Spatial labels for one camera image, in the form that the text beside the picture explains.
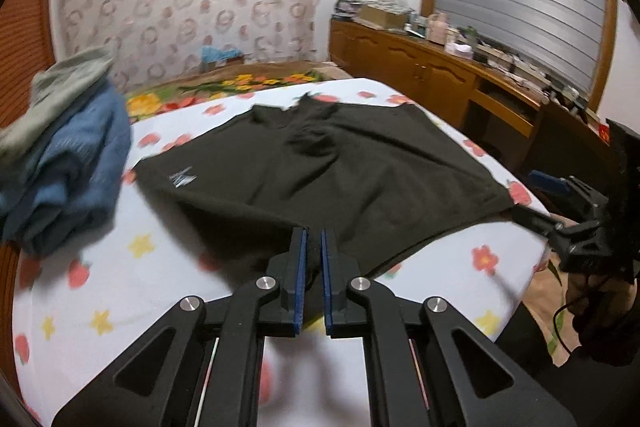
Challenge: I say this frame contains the black pants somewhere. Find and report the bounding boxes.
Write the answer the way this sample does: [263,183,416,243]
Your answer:
[133,92,516,287]

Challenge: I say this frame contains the right hand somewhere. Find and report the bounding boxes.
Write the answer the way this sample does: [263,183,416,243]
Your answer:
[566,274,638,322]

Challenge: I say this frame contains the wooden sideboard cabinet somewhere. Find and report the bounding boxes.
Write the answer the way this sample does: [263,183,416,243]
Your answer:
[329,20,617,192]

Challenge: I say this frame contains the pink tissue pack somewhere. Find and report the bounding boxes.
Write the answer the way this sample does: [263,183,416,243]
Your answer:
[445,41,474,60]

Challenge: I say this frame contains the pink thermos jug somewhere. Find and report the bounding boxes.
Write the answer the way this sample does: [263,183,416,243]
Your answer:
[427,12,448,46]

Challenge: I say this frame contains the white floral bed sheet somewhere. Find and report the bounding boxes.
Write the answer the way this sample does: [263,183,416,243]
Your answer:
[13,79,544,426]

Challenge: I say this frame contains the cardboard box on cabinet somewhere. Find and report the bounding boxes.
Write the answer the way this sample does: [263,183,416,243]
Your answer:
[355,5,409,30]

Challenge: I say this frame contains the brown floral blanket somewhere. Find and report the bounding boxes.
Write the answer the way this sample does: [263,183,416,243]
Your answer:
[125,61,350,122]

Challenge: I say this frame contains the blue denim jeans upper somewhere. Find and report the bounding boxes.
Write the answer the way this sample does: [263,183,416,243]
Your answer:
[1,79,131,258]

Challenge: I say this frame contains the cardboard box with blue cloth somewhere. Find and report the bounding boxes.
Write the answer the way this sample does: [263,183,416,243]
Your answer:
[200,46,245,72]

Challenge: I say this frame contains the grey folded garment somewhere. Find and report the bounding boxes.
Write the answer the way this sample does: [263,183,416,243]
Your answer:
[1,44,114,165]

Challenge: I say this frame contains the brown louvered wardrobe door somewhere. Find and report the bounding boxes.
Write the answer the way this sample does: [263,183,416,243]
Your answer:
[0,0,55,127]

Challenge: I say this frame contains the black cable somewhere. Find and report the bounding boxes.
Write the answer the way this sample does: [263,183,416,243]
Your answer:
[552,275,609,356]

